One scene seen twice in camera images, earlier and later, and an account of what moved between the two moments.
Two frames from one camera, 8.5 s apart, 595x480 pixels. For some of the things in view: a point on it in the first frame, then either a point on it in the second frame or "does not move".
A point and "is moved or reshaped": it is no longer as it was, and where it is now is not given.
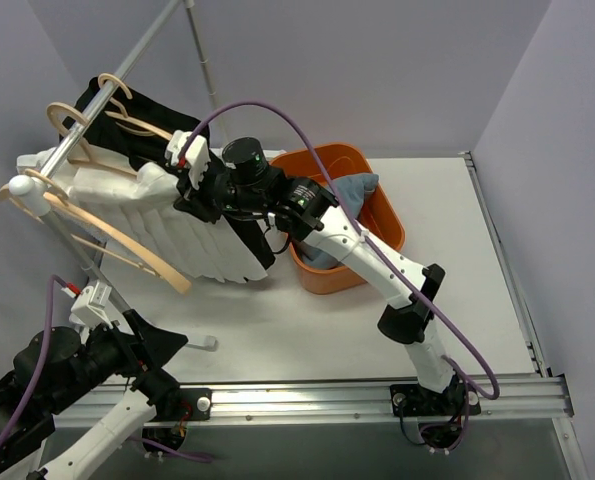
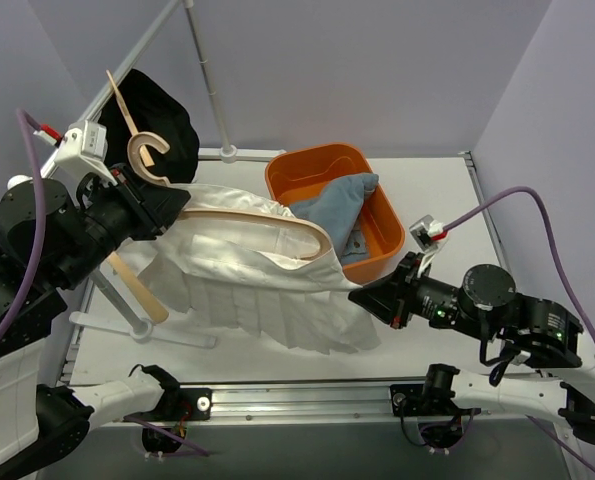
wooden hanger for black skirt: [129, 123] -> [139, 142]
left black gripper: [140, 356] -> [140, 204]
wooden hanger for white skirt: [89, 160] -> [325, 250]
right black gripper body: [197, 198] -> [401, 291]
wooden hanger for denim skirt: [154, 268] -> [155, 310]
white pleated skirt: [138, 208] is moved or reshaped
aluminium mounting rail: [534, 400] does not move
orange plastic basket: [379, 212] does not move
